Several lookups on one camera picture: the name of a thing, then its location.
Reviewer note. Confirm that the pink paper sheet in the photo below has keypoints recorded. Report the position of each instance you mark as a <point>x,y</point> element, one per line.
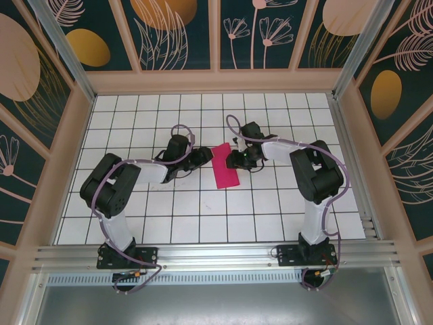
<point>225,174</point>

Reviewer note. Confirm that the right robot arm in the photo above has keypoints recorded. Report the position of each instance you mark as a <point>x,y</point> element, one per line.
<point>318,176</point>

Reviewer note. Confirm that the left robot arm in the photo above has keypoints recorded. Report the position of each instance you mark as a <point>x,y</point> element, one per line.
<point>111,183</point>

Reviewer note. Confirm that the grey metal sheet panel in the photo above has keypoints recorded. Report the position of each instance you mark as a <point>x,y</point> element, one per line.
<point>216,304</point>

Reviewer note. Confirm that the aluminium side rail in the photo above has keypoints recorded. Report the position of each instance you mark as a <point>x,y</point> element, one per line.
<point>352,162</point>

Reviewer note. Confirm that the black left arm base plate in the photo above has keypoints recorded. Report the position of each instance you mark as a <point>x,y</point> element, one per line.
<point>149,257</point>

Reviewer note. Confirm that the aluminium mounting rail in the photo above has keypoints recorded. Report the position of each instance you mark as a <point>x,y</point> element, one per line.
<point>216,257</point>

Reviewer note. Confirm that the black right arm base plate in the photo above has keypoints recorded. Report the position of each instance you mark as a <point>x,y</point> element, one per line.
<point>287,257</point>

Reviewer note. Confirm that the aluminium frame post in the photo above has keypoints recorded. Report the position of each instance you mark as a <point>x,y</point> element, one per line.
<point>365,44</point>
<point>64,50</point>

